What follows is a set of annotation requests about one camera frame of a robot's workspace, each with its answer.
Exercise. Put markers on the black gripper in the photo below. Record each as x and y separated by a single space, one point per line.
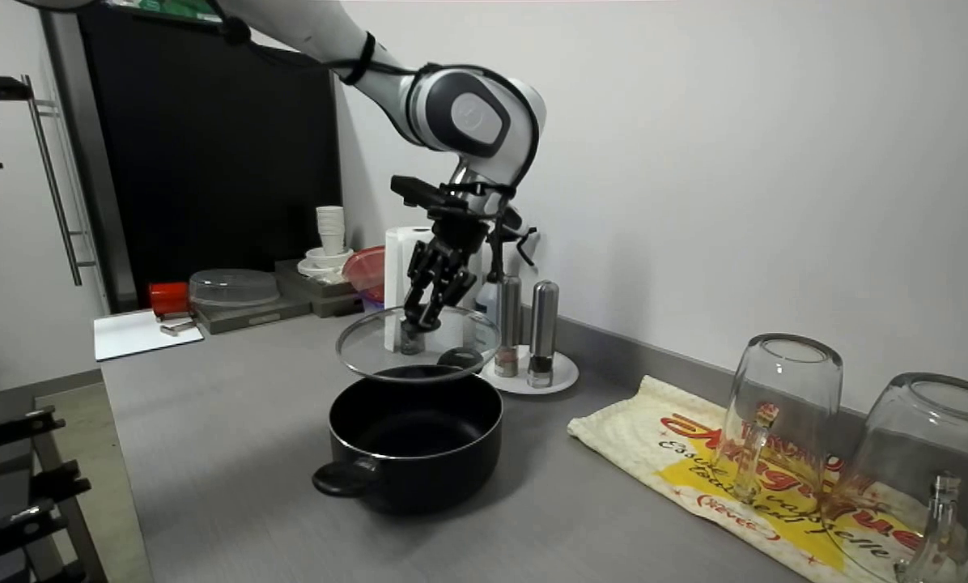
465 216

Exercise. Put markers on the glass pot lid black knob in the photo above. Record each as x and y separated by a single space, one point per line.
383 345

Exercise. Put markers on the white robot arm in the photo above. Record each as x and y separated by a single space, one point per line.
482 118

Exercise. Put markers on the black cooking pot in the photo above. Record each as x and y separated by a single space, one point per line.
413 449

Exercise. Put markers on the white carton box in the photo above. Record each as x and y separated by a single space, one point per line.
399 243

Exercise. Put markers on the pink bowl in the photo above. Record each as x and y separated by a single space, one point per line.
367 272

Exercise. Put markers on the steel salt grinder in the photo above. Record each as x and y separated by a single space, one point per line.
506 324

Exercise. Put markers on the steel pepper grinder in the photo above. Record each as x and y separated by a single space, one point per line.
541 333

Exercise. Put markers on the white stacked cups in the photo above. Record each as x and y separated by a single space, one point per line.
331 253

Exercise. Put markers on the grey flat box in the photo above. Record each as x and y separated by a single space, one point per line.
321 300

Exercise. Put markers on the white round plate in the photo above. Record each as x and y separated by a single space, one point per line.
528 383

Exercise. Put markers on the black monitor screen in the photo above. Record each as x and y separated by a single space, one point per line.
218 154

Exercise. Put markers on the red small box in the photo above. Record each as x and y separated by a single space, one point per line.
170 300

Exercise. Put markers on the white paper sheet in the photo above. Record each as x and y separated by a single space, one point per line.
140 330

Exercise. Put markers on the clear drinking glass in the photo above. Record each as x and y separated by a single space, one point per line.
913 432
783 395

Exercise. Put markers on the printed yellow red tea towel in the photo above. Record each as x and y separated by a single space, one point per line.
667 442

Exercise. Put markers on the black stove grate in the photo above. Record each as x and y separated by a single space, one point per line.
42 533

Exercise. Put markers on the small glass bottle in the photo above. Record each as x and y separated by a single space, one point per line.
936 556

